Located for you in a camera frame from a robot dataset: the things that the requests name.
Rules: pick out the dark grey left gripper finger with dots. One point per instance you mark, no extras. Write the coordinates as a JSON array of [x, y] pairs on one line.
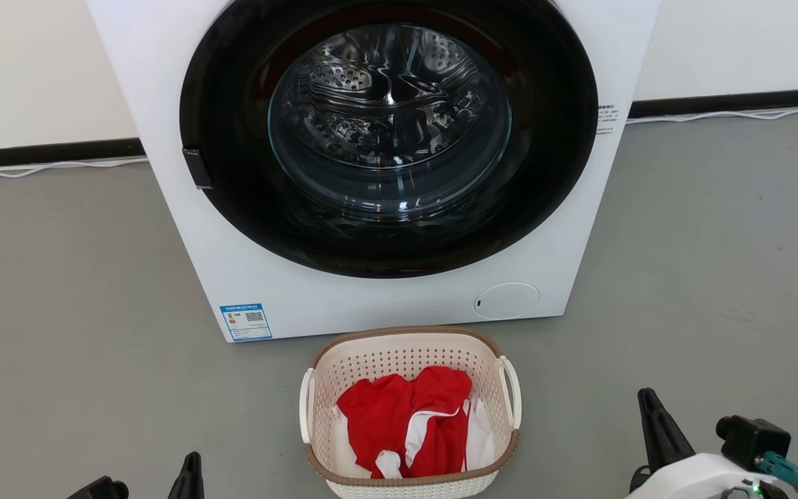
[[189, 482]]

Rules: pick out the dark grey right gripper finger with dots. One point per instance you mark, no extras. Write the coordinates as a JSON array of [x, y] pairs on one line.
[[659, 436]]

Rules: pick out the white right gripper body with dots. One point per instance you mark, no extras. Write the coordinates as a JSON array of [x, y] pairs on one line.
[[697, 478]]

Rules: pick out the cream perforated laundry basket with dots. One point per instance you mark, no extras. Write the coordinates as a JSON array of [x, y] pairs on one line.
[[399, 353]]

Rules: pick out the blue energy label sticker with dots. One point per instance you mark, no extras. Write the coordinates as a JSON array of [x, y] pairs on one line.
[[246, 322]]

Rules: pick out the white garment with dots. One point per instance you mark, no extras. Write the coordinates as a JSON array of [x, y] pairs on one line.
[[480, 440]]

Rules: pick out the red garment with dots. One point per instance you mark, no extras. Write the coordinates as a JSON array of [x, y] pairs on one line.
[[382, 416]]

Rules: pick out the round white filter cover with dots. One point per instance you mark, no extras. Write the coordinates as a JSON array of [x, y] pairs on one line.
[[506, 301]]

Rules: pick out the white washing machine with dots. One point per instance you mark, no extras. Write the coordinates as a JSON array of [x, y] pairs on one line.
[[177, 242]]

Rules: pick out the small printed text sticker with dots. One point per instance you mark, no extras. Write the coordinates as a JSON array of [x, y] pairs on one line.
[[607, 119]]

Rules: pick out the black round washing machine door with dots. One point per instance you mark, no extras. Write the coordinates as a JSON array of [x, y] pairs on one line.
[[233, 152]]

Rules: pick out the black baseboard strip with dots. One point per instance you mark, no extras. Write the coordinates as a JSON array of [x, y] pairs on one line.
[[731, 102], [46, 153]]

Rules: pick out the steel washing machine drum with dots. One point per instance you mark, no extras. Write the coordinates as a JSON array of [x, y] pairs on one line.
[[385, 90]]

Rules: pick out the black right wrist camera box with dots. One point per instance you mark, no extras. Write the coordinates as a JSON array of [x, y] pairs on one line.
[[749, 436]]

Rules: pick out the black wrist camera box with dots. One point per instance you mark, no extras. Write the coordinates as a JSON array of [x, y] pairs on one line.
[[749, 436], [98, 489]]

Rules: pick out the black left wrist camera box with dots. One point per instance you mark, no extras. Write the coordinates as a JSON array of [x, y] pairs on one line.
[[98, 489]]

